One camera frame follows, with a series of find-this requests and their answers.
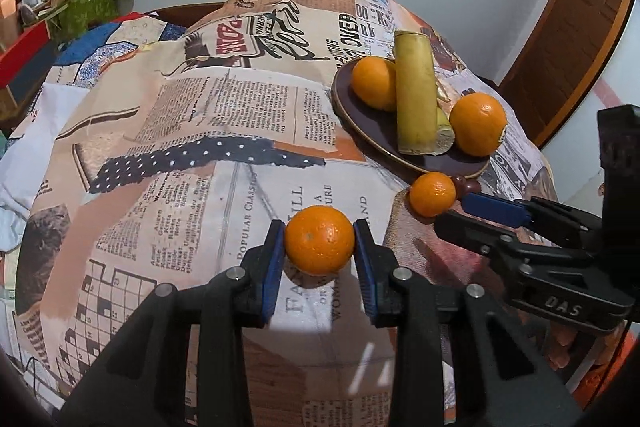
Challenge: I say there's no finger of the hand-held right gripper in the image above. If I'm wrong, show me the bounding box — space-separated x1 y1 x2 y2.
461 193 603 248
434 212 596 278

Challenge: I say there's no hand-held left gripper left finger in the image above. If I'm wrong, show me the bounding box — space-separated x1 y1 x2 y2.
60 219 288 427

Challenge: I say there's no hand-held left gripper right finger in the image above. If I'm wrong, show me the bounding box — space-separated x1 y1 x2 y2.
353 219 583 427

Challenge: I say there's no small tangerine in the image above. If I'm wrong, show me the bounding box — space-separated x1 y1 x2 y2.
409 172 457 218
284 205 357 277

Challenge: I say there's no large orange with sticker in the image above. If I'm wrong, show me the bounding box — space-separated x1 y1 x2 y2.
448 92 508 158

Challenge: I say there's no purple plate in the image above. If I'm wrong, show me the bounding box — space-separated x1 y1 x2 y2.
331 57 491 180

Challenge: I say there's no large plain orange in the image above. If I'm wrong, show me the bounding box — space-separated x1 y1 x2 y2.
351 56 398 112

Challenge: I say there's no small red date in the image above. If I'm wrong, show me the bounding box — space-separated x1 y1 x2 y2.
451 175 482 198

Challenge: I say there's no newspaper print cloth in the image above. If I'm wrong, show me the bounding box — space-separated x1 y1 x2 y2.
15 0 561 427

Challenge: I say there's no brown wooden door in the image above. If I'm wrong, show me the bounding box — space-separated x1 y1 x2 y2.
497 0 636 148

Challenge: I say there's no dark wooden headboard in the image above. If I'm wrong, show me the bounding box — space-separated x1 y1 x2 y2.
152 3 236 30

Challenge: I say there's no white crumpled cloth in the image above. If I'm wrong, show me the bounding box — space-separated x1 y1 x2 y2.
0 84 96 253

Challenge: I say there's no blue patchwork quilt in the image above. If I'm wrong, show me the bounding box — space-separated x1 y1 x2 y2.
42 14 191 88

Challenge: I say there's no dark grey box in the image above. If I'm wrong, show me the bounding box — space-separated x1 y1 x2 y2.
0 52 58 108

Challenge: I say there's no green storage bag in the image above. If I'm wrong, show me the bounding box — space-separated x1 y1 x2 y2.
20 0 131 42

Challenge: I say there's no red box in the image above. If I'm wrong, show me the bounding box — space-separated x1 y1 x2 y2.
0 22 58 80

